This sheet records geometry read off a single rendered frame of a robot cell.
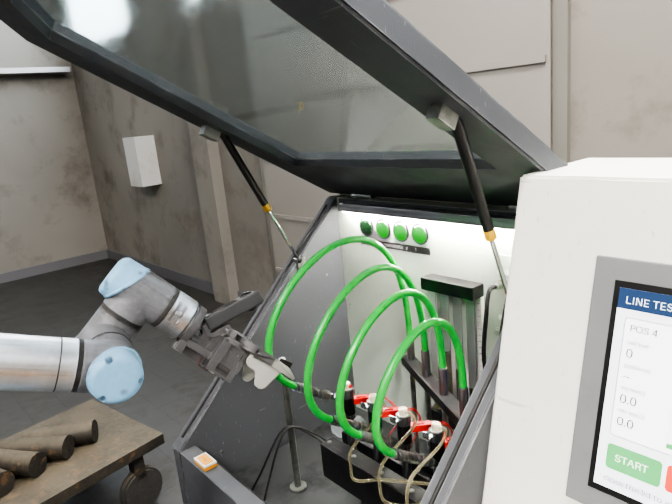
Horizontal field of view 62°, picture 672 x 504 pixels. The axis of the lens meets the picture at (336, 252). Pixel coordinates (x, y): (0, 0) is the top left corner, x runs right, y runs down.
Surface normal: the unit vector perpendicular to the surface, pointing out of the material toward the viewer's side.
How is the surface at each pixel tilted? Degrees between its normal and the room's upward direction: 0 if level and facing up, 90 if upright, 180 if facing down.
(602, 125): 90
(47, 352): 51
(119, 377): 90
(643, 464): 76
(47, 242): 90
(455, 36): 90
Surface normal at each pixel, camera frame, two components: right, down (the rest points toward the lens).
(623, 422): -0.76, -0.01
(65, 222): 0.67, 0.12
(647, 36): -0.74, 0.23
